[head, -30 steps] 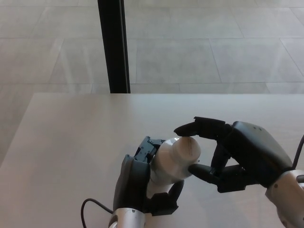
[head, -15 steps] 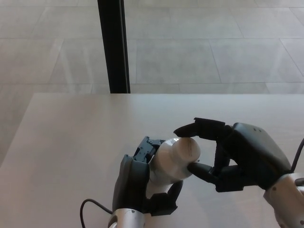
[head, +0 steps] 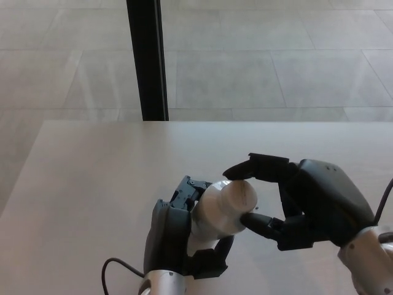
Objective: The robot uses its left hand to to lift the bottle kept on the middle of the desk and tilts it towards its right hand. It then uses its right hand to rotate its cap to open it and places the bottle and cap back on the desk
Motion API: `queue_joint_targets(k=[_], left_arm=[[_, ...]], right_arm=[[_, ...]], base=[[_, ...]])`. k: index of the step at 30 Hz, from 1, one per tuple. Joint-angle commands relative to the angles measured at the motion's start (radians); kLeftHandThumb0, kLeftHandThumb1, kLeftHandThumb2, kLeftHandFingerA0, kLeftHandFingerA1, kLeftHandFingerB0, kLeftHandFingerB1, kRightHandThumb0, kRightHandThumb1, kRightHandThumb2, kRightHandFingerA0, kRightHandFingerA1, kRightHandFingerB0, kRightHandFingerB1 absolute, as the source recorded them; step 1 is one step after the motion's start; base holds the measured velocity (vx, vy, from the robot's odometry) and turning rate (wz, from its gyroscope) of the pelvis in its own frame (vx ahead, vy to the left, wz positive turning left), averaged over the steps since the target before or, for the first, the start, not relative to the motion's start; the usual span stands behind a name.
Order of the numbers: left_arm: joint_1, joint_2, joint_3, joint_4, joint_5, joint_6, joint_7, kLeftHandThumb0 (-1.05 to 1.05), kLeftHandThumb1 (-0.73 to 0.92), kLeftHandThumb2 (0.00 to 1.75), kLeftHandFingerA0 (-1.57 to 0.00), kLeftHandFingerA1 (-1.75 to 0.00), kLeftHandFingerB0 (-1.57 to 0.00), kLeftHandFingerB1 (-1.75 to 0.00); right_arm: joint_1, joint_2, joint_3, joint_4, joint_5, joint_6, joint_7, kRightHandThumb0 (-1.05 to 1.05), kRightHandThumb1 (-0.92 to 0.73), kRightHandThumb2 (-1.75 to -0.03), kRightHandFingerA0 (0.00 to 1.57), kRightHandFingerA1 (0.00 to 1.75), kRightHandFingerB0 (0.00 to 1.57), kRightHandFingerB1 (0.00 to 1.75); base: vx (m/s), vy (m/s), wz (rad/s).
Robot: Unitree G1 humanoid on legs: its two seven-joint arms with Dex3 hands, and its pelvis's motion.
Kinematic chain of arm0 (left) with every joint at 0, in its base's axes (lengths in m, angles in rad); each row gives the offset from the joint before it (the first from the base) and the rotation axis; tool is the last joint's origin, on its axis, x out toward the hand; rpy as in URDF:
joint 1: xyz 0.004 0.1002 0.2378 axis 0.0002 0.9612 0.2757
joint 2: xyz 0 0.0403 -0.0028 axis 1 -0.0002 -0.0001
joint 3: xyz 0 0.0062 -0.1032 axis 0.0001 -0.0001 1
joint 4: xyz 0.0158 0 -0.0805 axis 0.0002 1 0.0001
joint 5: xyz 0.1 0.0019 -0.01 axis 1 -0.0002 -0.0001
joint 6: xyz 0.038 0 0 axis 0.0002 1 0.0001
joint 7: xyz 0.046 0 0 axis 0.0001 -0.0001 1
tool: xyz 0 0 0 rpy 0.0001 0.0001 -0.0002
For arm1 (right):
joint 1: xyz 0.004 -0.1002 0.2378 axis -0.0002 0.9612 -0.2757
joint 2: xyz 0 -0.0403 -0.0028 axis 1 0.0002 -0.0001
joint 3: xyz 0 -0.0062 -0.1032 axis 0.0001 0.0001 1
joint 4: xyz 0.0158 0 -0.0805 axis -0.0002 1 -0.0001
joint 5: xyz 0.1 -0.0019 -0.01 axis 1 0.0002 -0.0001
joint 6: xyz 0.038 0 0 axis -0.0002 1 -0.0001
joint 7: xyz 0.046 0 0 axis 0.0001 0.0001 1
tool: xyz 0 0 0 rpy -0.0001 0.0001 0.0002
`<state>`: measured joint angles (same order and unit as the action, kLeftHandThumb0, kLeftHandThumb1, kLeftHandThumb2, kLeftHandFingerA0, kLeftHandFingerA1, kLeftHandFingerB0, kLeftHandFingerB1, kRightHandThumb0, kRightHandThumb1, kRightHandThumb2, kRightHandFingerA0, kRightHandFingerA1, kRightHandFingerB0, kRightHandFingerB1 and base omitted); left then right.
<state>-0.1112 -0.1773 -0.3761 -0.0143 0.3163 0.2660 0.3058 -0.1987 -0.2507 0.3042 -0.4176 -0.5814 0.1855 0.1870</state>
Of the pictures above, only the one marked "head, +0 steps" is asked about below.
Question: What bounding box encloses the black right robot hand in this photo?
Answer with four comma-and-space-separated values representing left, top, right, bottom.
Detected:
222, 152, 376, 251

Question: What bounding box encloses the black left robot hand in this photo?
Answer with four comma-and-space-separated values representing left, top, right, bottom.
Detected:
143, 175, 236, 280

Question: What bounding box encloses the white plastic bottle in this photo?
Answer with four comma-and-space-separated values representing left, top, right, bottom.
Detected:
187, 179, 257, 258

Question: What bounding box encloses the white bottle screw cap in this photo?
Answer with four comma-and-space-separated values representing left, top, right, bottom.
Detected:
221, 179, 257, 214

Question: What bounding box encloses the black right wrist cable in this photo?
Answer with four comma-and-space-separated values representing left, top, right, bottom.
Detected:
373, 177, 393, 227

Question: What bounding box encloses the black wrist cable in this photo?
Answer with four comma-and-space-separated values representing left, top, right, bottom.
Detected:
101, 257, 147, 295
373, 177, 393, 227

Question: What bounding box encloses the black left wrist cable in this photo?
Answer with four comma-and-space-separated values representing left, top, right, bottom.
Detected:
101, 257, 147, 295

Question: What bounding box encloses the black vertical window frame post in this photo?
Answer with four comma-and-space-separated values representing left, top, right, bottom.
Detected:
126, 0, 170, 122

